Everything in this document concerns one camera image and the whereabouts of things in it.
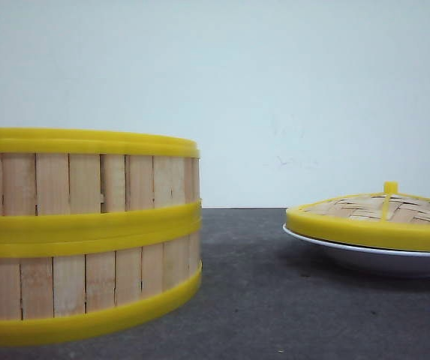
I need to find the bamboo steamer basket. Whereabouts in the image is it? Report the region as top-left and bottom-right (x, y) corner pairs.
(0, 230), (202, 347)
(0, 128), (201, 248)

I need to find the woven bamboo steamer lid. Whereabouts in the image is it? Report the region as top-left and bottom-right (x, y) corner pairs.
(285, 181), (430, 253)

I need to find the white shallow plate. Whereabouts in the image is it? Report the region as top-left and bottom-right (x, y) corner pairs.
(283, 225), (430, 278)

